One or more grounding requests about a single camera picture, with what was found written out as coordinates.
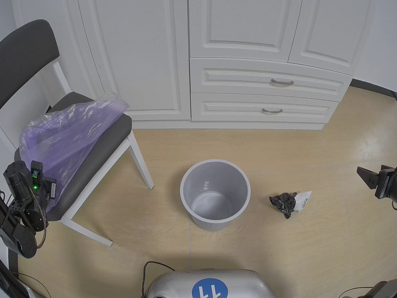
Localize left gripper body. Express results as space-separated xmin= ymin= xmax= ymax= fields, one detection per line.
xmin=29 ymin=176 xmax=58 ymax=213

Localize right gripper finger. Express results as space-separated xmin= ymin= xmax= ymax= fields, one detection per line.
xmin=357 ymin=166 xmax=380 ymax=190

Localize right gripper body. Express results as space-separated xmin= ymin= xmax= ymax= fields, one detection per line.
xmin=375 ymin=167 xmax=397 ymax=202

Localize purple plastic bag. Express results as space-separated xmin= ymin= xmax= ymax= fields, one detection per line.
xmin=19 ymin=91 xmax=130 ymax=213

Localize clear printed wrapper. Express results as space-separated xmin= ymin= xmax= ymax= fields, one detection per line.
xmin=292 ymin=191 xmax=312 ymax=213

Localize black plastic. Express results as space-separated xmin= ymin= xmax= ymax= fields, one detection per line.
xmin=269 ymin=192 xmax=298 ymax=219

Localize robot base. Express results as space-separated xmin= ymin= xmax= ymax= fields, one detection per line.
xmin=146 ymin=269 xmax=277 ymax=298

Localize white trash bin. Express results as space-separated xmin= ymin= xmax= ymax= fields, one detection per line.
xmin=180 ymin=159 xmax=251 ymax=231

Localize white chair grey cushions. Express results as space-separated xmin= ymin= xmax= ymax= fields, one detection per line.
xmin=0 ymin=19 xmax=155 ymax=247

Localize white wardrobe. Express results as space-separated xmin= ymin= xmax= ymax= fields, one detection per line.
xmin=11 ymin=0 xmax=377 ymax=131

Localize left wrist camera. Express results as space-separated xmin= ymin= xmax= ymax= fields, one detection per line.
xmin=30 ymin=160 xmax=44 ymax=182

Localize black cable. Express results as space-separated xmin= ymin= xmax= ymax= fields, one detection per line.
xmin=142 ymin=261 xmax=176 ymax=297

